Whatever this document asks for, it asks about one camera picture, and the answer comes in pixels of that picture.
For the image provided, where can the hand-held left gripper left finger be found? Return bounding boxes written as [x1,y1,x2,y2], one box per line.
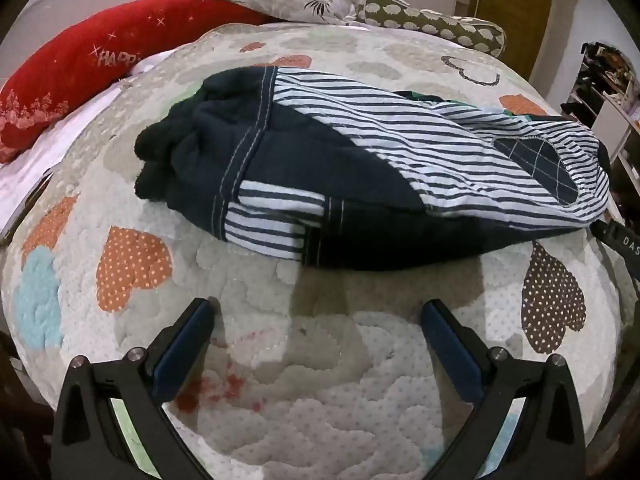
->
[50,298,214,480]

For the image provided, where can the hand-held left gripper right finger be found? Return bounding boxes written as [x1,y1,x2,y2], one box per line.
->
[421,298,587,480]

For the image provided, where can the navy striped pants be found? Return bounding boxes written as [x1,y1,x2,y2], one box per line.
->
[134,66,612,272]

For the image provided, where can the white shelf unit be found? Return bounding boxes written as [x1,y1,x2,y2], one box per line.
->
[559,40,640,223]

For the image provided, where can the white heart-patterned quilt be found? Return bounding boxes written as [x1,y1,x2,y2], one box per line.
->
[0,22,636,480]

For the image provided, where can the white bed sheet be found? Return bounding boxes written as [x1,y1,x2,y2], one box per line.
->
[0,50,173,233]

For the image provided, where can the green dotted pillow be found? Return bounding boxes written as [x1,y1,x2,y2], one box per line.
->
[356,0,507,58]

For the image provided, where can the long red pillow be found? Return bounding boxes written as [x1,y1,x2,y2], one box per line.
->
[0,0,271,165]

